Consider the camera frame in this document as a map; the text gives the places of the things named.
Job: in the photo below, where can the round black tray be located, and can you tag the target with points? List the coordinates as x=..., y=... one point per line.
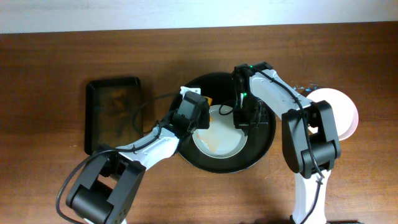
x=220, y=87

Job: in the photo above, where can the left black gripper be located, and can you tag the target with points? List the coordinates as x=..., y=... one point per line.
x=201, y=121

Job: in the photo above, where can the rectangular black tray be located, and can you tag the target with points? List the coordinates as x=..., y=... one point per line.
x=111, y=112

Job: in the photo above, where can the green and orange sponge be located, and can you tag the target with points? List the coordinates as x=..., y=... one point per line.
x=209, y=100

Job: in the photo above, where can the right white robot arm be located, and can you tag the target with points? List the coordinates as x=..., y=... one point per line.
x=310, y=143

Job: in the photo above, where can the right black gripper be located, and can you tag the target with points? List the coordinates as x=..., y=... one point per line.
x=244, y=123

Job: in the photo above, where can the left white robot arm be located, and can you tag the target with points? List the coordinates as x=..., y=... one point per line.
x=108, y=180

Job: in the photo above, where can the grey-white plate with sauce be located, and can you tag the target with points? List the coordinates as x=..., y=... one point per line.
x=221, y=140

